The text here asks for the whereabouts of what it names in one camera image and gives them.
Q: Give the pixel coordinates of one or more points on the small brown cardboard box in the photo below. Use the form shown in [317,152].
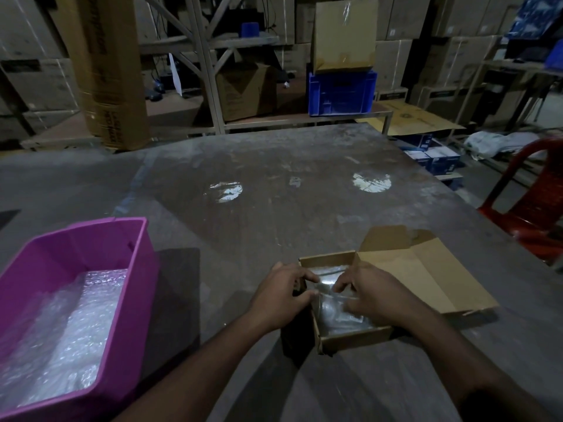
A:
[422,276]

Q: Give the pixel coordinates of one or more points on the flat cardboard sheet with tape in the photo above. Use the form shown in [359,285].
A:
[345,35]

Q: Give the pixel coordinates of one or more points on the metal frame table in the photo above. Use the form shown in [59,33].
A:
[519,65]

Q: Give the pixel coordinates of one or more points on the pile of bubble wrap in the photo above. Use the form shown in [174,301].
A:
[66,342]

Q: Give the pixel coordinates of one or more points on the blue plastic crate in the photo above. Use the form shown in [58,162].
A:
[343,94]

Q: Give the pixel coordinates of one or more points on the blue patterned bag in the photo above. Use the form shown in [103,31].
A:
[532,15]

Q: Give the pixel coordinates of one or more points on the bubble items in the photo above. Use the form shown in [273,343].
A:
[341,318]

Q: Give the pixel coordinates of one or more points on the blue plastic tray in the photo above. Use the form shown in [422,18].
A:
[555,57]

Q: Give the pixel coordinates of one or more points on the person's left hand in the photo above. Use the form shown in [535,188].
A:
[277,303]

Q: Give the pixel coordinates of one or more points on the blue and white product box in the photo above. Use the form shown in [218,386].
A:
[442,161]
[417,159]

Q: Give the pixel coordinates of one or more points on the white paper sheet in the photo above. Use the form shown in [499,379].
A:
[175,76]

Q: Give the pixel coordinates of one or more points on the pink plastic bin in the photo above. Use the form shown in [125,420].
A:
[110,241]

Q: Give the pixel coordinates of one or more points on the dark blue product box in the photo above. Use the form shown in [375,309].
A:
[415,140]

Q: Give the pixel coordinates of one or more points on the open brown carton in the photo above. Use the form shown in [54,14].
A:
[244,92]

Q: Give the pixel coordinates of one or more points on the flattened printed cardboard sheet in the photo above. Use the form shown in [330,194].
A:
[409,120]

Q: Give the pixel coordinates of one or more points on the tall narrow cardboard carton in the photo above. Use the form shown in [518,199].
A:
[110,70]

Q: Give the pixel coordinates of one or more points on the person's left forearm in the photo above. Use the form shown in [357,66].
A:
[198,377]

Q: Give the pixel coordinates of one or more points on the small blue bin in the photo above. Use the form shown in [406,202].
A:
[249,29]

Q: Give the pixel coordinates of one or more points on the white plastic bag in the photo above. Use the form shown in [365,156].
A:
[488,142]

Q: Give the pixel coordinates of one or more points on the small dark object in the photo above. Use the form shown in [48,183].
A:
[155,90]

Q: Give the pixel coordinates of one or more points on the red plastic chair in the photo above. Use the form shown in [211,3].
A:
[536,215]

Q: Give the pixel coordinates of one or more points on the person's right hand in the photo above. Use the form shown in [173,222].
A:
[387,298]

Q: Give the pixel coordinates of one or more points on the person's right forearm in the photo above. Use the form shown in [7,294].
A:
[475,369]

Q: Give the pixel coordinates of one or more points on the grey metal storage rack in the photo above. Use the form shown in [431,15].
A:
[206,61]

